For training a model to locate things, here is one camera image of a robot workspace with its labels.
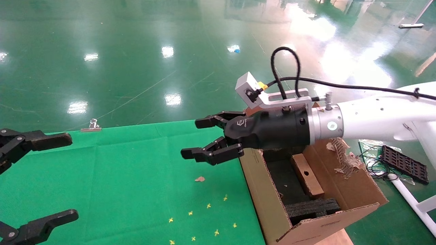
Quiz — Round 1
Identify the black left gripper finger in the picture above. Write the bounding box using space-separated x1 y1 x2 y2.
0 129 73 175
0 209 79 245

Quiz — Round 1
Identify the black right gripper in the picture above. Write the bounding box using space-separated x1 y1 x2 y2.
180 104 311 166

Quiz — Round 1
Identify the open brown cardboard carton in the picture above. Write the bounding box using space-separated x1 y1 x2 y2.
239 102 389 245

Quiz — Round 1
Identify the silver binder clip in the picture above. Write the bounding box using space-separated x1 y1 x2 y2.
80 118 102 132

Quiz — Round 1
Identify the green tablecloth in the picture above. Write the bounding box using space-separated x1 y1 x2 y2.
0 119 267 245

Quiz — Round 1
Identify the black foam block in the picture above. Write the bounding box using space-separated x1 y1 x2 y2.
284 198 341 226

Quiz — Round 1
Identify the black perforated tray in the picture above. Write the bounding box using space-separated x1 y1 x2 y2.
380 145 429 185

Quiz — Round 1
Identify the white table foot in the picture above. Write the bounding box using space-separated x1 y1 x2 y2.
388 173 436 237

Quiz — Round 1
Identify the wooden strip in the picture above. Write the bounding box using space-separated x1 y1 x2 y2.
415 52 436 78

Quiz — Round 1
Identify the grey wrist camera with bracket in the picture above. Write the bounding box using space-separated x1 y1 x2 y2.
235 71 313 112

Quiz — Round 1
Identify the black camera cable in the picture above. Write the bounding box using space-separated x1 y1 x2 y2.
257 47 436 101

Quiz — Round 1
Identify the clear bag with black wires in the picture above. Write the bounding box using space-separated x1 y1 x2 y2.
358 140 400 181

